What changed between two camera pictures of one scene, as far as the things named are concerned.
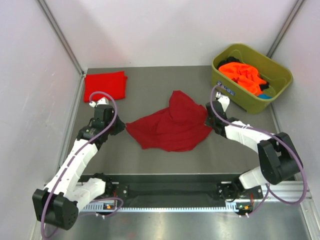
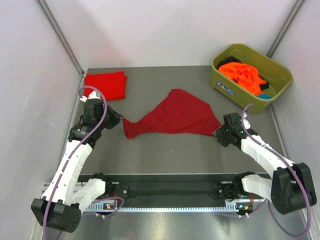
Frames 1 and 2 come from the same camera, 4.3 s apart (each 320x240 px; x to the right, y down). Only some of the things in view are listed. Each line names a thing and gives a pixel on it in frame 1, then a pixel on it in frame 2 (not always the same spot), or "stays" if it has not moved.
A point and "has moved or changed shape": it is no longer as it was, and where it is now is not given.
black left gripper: (121, 126) -> (116, 118)
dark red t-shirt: (174, 129) has moved or changed shape
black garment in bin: (228, 60) stays
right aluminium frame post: (286, 28) stays
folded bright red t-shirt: (111, 85) stays
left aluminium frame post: (49, 14) stays
